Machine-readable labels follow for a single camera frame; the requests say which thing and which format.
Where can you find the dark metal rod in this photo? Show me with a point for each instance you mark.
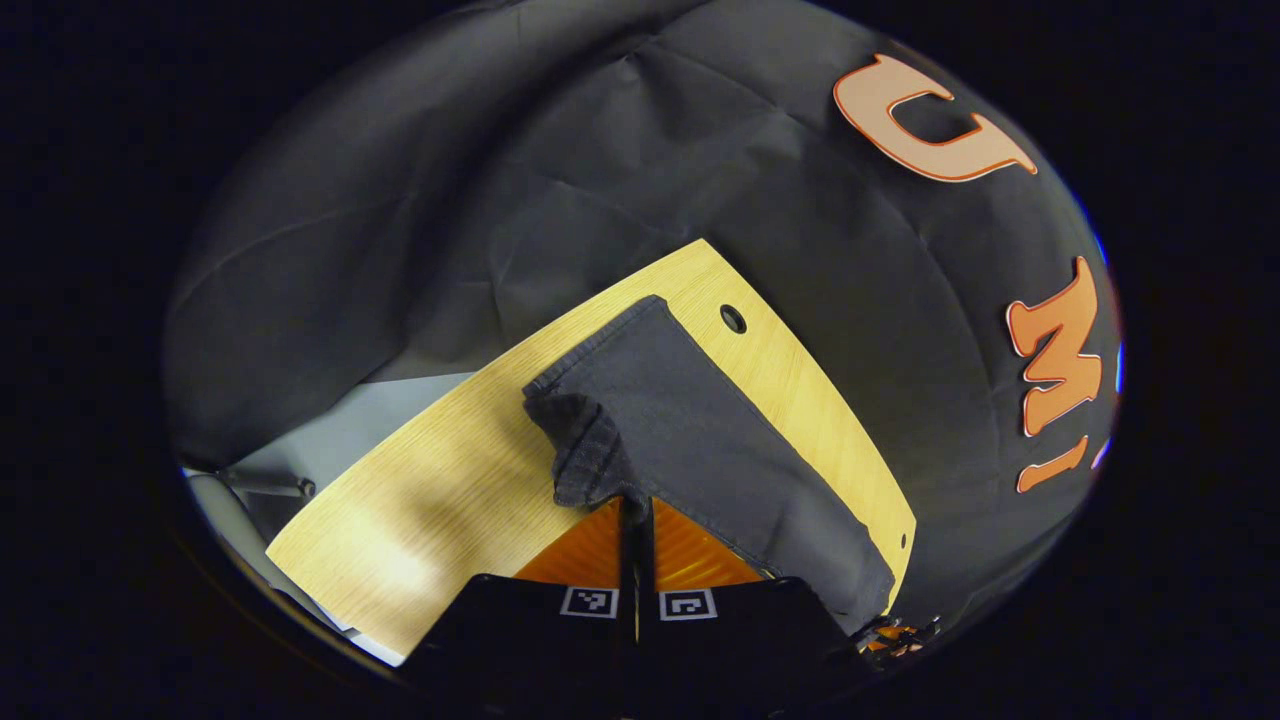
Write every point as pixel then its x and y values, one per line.
pixel 265 485

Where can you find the black backdrop cloth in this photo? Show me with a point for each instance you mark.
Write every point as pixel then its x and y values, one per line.
pixel 600 150

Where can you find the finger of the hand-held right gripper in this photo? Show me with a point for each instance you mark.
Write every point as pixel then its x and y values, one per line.
pixel 895 637

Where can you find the dark grey jeans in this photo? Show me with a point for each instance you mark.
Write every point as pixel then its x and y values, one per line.
pixel 700 430

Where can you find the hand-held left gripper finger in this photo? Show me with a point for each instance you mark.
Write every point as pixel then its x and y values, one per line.
pixel 646 560
pixel 628 560

